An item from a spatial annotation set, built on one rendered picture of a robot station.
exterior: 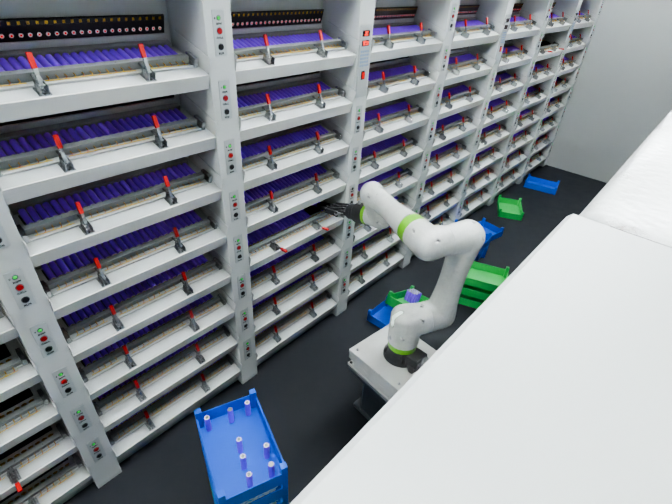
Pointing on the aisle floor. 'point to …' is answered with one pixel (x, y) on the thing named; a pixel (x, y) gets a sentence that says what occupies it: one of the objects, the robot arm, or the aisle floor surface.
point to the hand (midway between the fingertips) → (324, 206)
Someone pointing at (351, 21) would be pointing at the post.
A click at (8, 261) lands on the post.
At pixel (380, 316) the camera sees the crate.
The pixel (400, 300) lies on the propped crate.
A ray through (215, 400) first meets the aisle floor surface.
